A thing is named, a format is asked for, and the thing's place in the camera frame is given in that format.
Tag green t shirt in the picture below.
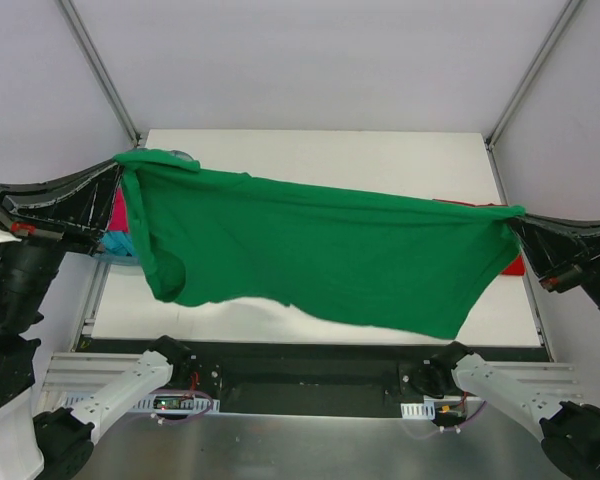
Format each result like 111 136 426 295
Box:
115 149 525 340

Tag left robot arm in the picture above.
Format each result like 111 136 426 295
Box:
0 161 192 479

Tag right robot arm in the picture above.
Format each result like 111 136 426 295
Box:
429 214 600 479

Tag pink t shirt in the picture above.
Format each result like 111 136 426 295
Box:
108 189 129 233

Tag folded red t shirt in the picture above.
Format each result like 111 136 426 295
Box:
435 198 526 277

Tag blue plastic bin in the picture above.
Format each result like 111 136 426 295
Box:
100 149 210 274

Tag aluminium frame rail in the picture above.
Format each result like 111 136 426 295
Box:
43 352 584 400

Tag left corner aluminium post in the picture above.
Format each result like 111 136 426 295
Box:
56 0 142 146

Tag corner aluminium post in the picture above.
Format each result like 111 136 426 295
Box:
56 0 142 146
485 0 586 151

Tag right corner aluminium post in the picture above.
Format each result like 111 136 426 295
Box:
485 0 586 151

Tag left white cable duct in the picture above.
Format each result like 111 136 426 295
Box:
63 392 221 415

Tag white cable duct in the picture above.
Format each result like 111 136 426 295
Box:
400 402 436 421
63 392 221 415

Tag right white cable duct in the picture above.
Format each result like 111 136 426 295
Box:
400 402 436 421

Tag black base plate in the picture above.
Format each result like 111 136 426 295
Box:
164 342 445 419

